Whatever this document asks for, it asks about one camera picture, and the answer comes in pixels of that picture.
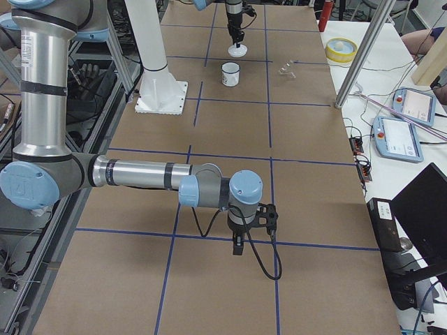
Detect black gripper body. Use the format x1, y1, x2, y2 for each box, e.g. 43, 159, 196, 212
226, 12, 244, 39
228, 223, 247, 245

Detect clear glass funnel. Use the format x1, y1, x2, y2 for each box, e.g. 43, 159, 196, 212
278, 60, 296, 79

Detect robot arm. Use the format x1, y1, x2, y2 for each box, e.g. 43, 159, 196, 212
193, 0, 244, 50
1, 1, 263, 255

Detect white enamel mug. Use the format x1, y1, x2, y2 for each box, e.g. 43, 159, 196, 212
221, 62, 240, 87

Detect red cylinder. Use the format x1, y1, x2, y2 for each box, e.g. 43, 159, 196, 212
318, 0, 334, 32

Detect brown paper table cover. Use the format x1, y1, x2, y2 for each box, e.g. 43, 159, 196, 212
34, 2, 400, 334

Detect yellow rimmed bowl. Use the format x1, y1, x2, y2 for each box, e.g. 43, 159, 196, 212
325, 38, 358, 64

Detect near orange black adapter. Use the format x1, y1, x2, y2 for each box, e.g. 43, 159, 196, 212
354, 154, 372, 183

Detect orange black adapter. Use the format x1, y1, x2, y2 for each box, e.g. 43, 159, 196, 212
348, 126, 364, 154
354, 154, 372, 183

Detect black computer box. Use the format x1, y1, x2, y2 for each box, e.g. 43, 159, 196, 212
367, 198, 403, 253

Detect far orange black adapter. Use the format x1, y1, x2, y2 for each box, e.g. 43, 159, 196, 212
348, 126, 364, 154

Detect seated person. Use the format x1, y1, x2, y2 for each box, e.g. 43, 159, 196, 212
402, 27, 445, 59

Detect near teach pendant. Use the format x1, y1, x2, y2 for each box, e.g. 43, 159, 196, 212
372, 117, 424, 163

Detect teach pendant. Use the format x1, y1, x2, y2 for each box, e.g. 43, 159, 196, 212
393, 87, 435, 126
372, 117, 424, 163

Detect black monitor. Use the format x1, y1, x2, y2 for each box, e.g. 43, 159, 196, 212
390, 162, 447, 294

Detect far teach pendant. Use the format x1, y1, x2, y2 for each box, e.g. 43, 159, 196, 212
393, 87, 435, 126

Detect black camera cable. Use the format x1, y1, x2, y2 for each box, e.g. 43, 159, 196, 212
191, 204, 283, 281

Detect white camera stand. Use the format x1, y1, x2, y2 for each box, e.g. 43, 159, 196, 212
125, 0, 188, 115

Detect aluminium frame post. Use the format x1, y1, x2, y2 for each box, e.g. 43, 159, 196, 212
335, 0, 396, 109

